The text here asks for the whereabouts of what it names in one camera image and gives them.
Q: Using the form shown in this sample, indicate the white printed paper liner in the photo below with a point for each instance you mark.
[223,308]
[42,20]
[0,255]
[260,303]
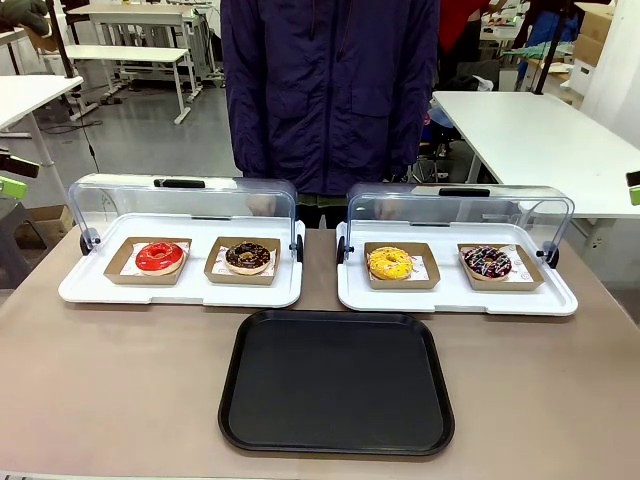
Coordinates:
[186,246]
[218,265]
[521,265]
[420,265]

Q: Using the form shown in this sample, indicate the chocolate donut with nuts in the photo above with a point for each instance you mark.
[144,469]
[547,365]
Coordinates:
[247,257]

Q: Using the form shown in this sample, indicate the brown cardboard donut tray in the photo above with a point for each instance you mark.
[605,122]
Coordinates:
[117,272]
[530,282]
[432,280]
[240,280]

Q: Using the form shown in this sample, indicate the chocolate sprinkled donut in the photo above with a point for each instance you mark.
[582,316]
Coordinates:
[486,262]

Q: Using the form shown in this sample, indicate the red glazed donut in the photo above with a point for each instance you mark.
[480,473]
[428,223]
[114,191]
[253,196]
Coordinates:
[159,259]

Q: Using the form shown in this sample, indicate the yellow glazed donut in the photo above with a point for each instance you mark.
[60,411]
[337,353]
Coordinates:
[390,264]

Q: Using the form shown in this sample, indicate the black plastic serving tray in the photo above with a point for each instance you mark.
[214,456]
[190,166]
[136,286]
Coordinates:
[335,380]

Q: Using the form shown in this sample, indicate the person's left hand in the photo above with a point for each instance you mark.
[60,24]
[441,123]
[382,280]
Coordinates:
[401,175]

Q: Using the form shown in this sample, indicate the person's right hand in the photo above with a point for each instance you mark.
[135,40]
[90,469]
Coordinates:
[260,203]

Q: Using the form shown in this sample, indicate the brown cardboard floor box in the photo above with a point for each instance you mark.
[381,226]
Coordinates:
[52,222]

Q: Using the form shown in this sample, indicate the white table with round leg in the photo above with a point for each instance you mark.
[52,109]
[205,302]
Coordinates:
[25,95]

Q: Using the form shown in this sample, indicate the large white table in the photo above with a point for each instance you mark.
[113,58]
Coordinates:
[540,145]

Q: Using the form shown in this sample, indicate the white storage box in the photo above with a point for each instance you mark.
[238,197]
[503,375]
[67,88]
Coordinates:
[582,75]

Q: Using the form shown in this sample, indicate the clear display case lid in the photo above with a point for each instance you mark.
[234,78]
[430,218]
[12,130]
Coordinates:
[500,207]
[200,200]

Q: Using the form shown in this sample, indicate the dark green jacket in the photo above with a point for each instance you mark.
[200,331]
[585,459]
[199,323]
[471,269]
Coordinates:
[20,12]

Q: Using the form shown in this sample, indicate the brown cardboard box stack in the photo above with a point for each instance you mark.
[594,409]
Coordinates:
[595,30]

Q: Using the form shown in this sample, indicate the low white bench table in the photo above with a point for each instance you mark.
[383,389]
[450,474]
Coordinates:
[125,54]

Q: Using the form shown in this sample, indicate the teal cloth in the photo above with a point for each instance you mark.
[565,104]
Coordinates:
[530,51]

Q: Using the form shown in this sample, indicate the person in blue clothes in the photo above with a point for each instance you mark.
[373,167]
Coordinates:
[545,22]

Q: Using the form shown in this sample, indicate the black bag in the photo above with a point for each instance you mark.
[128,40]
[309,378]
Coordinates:
[470,84]

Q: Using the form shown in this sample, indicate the white display case base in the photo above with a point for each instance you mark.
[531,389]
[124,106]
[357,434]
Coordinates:
[180,295]
[450,300]

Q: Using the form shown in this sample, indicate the person in red top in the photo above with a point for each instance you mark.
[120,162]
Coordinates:
[465,20]

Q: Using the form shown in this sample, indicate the person in navy jacket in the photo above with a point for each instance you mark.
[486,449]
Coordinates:
[330,90]

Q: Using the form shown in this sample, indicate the black camera stand pole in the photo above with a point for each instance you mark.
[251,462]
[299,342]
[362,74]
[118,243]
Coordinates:
[60,40]
[550,45]

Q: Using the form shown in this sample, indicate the white desk with metal frame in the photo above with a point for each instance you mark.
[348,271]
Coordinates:
[130,12]

